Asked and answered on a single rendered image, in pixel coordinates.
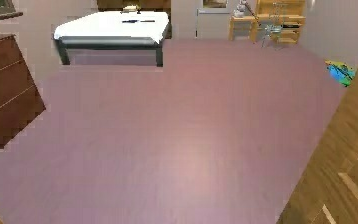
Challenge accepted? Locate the grey room door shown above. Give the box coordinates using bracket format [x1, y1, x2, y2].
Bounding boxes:
[195, 0, 235, 40]

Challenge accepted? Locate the colourful blue green cloth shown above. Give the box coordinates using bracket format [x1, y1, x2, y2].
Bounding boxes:
[324, 59, 357, 88]

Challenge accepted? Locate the grey desk lamp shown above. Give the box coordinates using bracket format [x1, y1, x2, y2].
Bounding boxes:
[232, 0, 262, 27]

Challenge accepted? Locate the light wooden desk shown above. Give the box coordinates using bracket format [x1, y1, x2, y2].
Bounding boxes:
[228, 15, 259, 42]

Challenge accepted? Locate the light wooden shelf unit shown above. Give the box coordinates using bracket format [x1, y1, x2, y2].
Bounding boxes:
[252, 0, 307, 46]

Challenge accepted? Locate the grey metal chair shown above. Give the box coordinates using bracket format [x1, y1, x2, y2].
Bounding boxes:
[260, 2, 285, 48]

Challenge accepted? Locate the white bed with dark frame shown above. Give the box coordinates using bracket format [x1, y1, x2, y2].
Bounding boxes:
[53, 10, 171, 68]

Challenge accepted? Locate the brown wooden room door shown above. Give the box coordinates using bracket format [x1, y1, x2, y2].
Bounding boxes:
[276, 45, 358, 224]

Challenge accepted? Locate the dark brown chest of drawers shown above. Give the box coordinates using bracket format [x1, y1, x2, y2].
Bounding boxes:
[0, 32, 47, 150]

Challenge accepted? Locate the pale yellow pillow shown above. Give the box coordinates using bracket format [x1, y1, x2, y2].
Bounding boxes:
[121, 4, 142, 15]

